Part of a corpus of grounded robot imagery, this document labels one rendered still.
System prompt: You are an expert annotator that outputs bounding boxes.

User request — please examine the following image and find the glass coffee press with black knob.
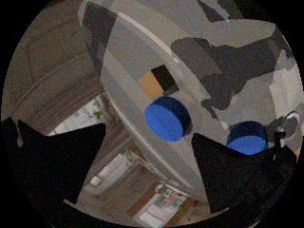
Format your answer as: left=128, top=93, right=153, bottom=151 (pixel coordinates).
left=274, top=111, right=304, bottom=162

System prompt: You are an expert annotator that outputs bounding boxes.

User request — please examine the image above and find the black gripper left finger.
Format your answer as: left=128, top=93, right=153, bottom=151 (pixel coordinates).
left=18, top=119, right=106, bottom=204

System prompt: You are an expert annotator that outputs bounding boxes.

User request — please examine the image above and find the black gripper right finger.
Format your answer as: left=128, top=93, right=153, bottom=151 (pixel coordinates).
left=191, top=133, right=277, bottom=214

